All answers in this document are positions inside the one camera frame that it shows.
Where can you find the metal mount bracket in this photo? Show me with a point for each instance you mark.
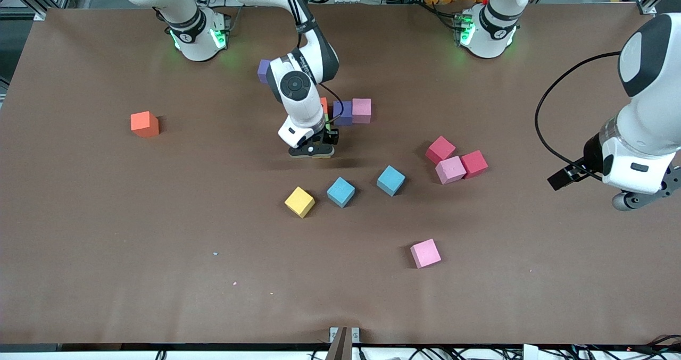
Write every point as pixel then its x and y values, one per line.
pixel 340 344

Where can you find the purple foam cube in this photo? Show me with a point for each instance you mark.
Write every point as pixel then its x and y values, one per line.
pixel 345 112
pixel 262 72

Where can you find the paper table cover sheet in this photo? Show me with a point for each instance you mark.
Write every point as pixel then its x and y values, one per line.
pixel 106 243

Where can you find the green foam cube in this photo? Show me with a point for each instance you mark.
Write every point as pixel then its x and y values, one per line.
pixel 327 122

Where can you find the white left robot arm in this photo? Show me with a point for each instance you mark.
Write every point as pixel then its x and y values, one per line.
pixel 487 35

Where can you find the blue foam cube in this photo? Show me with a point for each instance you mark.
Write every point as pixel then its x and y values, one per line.
pixel 340 192
pixel 391 180

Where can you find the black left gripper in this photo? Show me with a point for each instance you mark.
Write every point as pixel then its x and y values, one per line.
pixel 589 161

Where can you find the red foam cube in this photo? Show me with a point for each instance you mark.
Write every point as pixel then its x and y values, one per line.
pixel 475 164
pixel 441 149

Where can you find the orange foam cube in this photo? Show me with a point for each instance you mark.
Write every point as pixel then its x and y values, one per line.
pixel 144 124
pixel 324 105

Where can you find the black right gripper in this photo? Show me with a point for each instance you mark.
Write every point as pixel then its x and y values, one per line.
pixel 330 136

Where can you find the yellow foam cube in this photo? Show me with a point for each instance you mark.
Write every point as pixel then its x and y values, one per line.
pixel 299 202
pixel 323 158

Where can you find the dented pink foam cube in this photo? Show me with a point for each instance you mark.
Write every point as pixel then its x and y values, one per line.
pixel 450 169

